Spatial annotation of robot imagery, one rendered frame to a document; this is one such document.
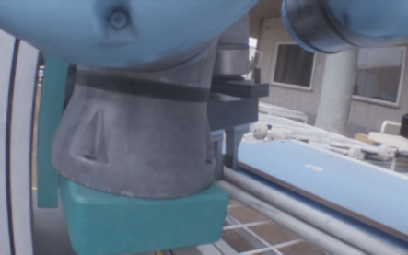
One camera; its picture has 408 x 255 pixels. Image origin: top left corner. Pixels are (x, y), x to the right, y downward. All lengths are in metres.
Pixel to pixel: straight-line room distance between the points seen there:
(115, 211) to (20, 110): 0.19
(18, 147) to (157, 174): 0.20
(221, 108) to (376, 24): 0.37
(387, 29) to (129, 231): 0.25
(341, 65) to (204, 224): 5.03
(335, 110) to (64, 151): 5.04
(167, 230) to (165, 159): 0.07
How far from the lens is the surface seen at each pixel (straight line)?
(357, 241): 0.42
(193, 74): 0.28
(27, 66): 0.38
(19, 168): 0.41
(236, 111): 0.53
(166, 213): 0.28
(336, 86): 5.22
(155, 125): 0.26
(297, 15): 0.32
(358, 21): 0.20
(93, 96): 0.28
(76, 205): 0.26
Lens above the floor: 0.69
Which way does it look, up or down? 8 degrees down
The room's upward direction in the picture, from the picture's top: 10 degrees clockwise
